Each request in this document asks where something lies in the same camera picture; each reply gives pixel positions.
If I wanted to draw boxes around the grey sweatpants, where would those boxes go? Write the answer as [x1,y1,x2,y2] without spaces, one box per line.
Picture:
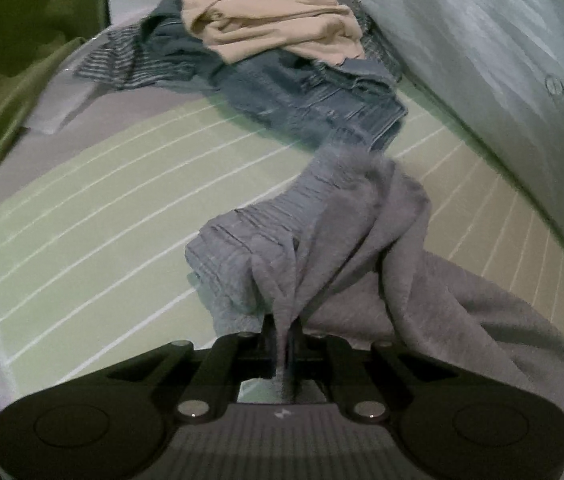
[185,146,564,410]

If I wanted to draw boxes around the blue denim jeans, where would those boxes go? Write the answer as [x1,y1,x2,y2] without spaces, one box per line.
[140,0,408,151]

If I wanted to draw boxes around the dark striped garment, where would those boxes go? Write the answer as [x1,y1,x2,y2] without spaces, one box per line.
[74,24,196,90]

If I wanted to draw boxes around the beige cloth garment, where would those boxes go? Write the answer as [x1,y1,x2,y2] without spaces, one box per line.
[181,0,365,65]

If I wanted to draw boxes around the light blue carrot print sheet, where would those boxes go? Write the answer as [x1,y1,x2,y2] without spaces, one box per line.
[357,0,564,237]

